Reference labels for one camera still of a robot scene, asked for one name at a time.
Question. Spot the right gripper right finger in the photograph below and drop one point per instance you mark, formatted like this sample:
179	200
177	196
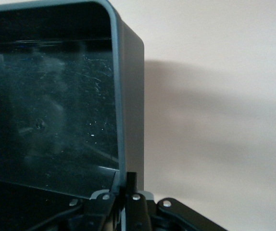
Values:
136	211

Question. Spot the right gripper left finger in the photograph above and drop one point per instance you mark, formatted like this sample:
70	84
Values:
99	211

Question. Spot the black rectangular plastic box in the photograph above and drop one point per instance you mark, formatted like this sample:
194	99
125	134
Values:
56	96

